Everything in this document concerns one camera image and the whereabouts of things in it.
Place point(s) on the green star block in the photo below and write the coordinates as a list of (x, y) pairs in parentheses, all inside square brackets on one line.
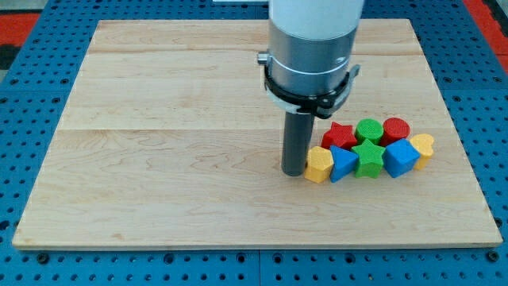
[(370, 159)]

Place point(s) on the red star block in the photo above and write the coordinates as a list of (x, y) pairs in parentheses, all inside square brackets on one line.
[(339, 135)]

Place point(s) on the red cylinder block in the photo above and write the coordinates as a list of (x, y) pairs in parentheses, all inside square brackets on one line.
[(394, 129)]

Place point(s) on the yellow heart block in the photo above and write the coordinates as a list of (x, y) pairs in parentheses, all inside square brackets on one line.
[(423, 143)]

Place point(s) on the light wooden board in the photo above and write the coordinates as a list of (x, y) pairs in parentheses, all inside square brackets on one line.
[(168, 141)]

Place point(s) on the blue triangle block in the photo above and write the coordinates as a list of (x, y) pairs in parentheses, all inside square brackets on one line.
[(344, 162)]

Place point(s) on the blue cube block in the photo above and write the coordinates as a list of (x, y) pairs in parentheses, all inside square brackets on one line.
[(400, 157)]

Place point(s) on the green cylinder block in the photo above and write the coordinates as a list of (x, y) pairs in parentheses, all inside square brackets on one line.
[(369, 129)]

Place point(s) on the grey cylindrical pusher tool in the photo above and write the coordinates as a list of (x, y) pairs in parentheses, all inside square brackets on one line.
[(298, 130)]

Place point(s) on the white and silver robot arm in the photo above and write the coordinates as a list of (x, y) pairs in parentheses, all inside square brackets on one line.
[(310, 43)]

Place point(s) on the yellow pentagon block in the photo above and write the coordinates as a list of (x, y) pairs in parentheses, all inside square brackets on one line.
[(319, 164)]

